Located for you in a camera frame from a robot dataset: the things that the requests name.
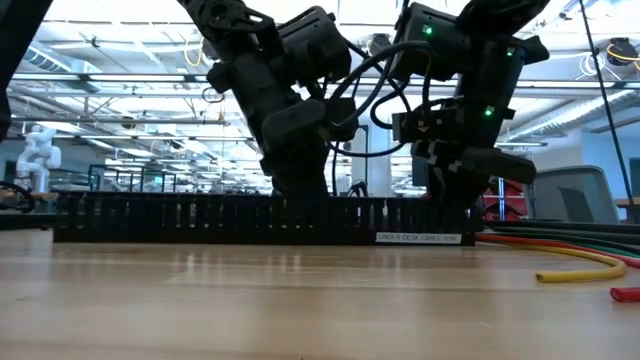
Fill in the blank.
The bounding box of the black looped cable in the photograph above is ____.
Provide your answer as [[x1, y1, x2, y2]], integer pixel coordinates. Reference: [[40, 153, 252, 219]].
[[0, 180, 36, 214]]

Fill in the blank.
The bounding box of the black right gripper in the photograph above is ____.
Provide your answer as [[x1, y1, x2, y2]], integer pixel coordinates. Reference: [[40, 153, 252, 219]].
[[412, 99, 538, 205]]

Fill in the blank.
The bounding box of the black hanging cable coil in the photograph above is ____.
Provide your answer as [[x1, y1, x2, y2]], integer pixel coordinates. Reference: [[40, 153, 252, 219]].
[[200, 85, 227, 105]]

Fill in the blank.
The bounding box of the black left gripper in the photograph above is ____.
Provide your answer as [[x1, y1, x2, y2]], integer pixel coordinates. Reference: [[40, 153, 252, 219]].
[[206, 49, 332, 199]]

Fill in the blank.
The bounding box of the black raceway cover strip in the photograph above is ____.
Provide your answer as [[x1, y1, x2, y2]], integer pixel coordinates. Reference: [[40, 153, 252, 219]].
[[492, 228, 640, 247]]

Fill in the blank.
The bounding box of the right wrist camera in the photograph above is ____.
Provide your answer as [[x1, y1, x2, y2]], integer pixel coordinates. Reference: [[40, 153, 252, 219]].
[[392, 99, 464, 145]]

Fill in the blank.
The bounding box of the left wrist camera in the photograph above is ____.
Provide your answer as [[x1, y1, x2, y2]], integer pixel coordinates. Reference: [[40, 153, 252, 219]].
[[324, 97, 360, 143]]

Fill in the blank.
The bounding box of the grey office chair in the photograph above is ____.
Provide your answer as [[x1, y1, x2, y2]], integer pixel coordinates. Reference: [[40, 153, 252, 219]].
[[519, 165, 621, 226]]

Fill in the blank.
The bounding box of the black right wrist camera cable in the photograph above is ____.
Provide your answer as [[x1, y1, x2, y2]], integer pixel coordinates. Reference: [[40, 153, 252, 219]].
[[368, 74, 436, 132]]

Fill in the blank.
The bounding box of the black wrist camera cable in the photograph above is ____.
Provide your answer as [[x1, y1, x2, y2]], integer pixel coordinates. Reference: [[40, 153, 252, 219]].
[[327, 39, 432, 159], [368, 74, 436, 132]]

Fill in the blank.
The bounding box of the rack of red bins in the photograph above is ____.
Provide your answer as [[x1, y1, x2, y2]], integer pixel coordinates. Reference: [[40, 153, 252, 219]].
[[482, 177, 530, 222]]

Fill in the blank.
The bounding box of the white robot figure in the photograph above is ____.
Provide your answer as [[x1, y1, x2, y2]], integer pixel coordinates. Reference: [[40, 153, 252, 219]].
[[13, 124, 63, 194]]

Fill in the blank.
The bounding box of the long ceiling light bar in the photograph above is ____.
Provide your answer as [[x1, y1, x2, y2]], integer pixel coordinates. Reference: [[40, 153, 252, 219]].
[[7, 72, 640, 90]]

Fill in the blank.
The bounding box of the silver ventilation duct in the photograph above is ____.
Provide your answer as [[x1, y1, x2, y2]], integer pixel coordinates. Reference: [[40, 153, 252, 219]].
[[504, 89, 640, 144], [19, 42, 101, 94]]

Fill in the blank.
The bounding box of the black ceiling cable reel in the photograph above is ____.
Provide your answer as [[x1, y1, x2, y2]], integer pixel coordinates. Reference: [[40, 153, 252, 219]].
[[604, 36, 640, 67], [368, 32, 396, 57]]

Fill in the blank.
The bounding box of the yellow cable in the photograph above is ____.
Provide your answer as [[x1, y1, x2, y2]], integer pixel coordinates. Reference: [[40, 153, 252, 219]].
[[479, 241, 629, 284]]

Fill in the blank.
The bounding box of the black slotted cable raceway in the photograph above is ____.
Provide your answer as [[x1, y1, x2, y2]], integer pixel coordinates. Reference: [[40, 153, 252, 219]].
[[52, 191, 476, 247]]

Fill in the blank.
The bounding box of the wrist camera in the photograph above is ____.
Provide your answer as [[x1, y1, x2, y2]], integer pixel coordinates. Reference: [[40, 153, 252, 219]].
[[392, 99, 464, 145], [324, 97, 360, 143]]

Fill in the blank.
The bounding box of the white structural column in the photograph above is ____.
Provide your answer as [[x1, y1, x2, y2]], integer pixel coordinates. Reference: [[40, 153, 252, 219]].
[[349, 124, 394, 197]]

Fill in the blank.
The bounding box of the black left wrist camera cable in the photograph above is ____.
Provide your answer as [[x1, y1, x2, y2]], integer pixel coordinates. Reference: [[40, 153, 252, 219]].
[[327, 39, 432, 159]]

